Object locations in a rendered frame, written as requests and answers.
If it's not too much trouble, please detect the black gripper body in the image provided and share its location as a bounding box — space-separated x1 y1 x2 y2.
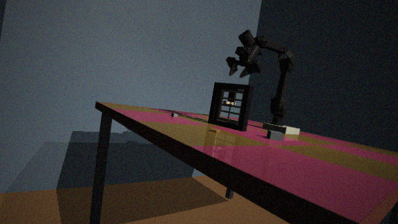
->
226 51 262 73

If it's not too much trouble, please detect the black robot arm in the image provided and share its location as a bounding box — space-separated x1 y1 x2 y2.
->
235 29 295 126

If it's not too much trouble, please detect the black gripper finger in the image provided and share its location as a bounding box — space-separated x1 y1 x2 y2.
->
240 63 255 78
229 61 238 76

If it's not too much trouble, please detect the tan rectangular block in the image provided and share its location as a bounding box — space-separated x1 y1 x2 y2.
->
210 128 221 133

